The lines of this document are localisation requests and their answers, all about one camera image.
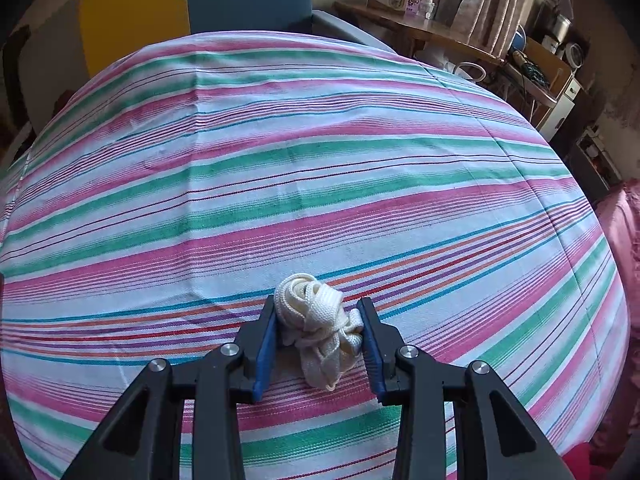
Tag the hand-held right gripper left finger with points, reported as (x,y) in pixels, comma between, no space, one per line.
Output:
(265,350)

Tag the blue round container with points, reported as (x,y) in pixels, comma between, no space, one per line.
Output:
(520,40)

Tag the striped tablecloth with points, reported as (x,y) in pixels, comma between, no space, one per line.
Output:
(300,185)

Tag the wooden side table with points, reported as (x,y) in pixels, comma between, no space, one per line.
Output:
(440,35)

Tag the pink cloth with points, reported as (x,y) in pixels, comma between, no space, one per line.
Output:
(620,230)

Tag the red clothing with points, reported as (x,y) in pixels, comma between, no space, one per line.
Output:
(595,465)

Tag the white mug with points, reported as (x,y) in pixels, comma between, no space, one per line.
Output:
(420,7)

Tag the patterned curtain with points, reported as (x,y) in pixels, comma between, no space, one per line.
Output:
(490,0)

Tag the white rice cooker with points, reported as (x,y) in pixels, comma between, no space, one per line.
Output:
(575,55)

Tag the metal pot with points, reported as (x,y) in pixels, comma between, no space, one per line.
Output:
(561,27)

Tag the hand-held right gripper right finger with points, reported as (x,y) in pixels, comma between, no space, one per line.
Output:
(372,355)

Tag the low wooden cabinet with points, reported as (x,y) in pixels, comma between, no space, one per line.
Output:
(555,100)

